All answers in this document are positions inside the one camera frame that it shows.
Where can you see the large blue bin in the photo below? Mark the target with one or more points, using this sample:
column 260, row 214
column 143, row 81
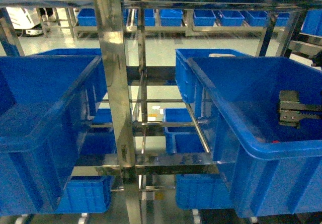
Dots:
column 48, row 103
column 236, row 101

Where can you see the steel rack upright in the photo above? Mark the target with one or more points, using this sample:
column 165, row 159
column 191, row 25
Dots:
column 109, row 19

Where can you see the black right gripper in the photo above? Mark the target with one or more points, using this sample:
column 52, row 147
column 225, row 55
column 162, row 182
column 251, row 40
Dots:
column 291, row 111

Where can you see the large blue bin right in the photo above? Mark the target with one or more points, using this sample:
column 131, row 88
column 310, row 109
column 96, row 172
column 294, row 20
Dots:
column 236, row 101

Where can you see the blue bin lower right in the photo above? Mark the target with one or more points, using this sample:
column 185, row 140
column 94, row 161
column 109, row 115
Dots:
column 202, row 191

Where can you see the large blue bin left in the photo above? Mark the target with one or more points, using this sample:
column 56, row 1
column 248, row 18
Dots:
column 48, row 103

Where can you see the blue bin lower left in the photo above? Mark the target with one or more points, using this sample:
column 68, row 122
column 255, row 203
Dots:
column 86, row 195

